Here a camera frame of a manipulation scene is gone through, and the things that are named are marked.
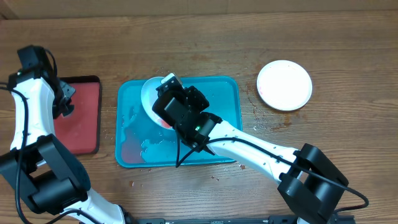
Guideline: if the light blue plate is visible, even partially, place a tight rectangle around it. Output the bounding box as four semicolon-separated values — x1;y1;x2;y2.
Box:
141;77;172;130

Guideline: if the white plate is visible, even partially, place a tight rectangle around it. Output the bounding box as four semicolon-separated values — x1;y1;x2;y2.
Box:
256;60;313;111

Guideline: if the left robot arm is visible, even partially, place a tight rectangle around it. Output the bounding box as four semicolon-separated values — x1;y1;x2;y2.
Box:
1;62;134;223

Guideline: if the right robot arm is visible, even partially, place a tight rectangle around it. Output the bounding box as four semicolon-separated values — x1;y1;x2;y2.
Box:
152;73;369;223

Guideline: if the dark red-lined tray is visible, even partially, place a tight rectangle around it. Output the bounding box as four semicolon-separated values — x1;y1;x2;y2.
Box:
54;75;102;155

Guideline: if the teal plastic tray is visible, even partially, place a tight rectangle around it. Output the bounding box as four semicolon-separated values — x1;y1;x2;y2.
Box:
114;76;243;168

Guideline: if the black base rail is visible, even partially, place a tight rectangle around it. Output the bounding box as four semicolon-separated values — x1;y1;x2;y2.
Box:
133;215;357;224

